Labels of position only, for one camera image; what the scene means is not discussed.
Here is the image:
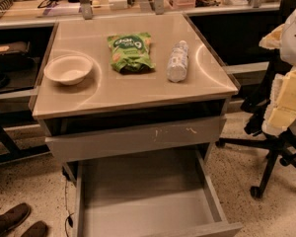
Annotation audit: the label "right brown shoe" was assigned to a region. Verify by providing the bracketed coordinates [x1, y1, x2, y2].
[21, 221, 48, 237]

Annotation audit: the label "grey drawer cabinet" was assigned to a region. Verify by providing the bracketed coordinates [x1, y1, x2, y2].
[28, 12, 244, 237]

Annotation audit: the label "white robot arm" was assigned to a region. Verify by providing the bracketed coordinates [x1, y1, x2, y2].
[259, 9, 296, 136]

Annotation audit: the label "black floor cable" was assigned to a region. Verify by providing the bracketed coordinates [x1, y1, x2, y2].
[63, 178, 75, 237]

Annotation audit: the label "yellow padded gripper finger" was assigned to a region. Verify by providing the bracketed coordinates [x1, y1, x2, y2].
[261, 66, 296, 136]

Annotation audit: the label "grey top drawer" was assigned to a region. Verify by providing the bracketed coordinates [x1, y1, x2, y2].
[45, 116, 226, 163]

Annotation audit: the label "white paper bowl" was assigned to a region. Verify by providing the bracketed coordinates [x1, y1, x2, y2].
[44, 54, 93, 86]

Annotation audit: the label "grey metal frame post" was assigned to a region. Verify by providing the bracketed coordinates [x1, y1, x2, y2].
[79, 0, 93, 20]

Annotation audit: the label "open grey middle drawer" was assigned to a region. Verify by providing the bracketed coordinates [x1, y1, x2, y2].
[72, 147, 242, 237]

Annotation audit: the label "black office chair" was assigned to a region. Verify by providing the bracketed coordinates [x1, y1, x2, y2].
[216, 0, 296, 198]

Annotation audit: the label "green rice chip bag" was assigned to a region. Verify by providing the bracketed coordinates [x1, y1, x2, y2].
[107, 33, 154, 73]

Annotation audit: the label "clear plastic water bottle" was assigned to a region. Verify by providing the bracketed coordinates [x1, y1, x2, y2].
[167, 40, 188, 83]

